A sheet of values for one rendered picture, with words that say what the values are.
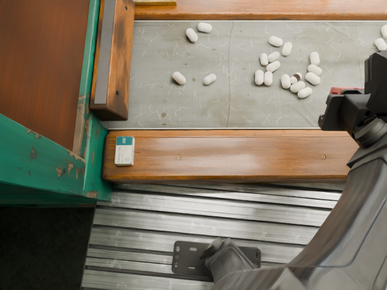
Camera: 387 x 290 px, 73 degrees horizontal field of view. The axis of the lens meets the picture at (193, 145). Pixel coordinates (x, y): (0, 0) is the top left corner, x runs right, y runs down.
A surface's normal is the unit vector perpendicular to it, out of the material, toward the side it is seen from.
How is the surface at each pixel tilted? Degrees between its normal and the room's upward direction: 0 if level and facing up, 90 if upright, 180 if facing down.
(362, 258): 19
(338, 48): 0
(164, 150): 0
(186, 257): 0
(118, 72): 67
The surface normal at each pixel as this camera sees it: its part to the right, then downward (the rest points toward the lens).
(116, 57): 0.92, -0.11
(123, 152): 0.00, -0.25
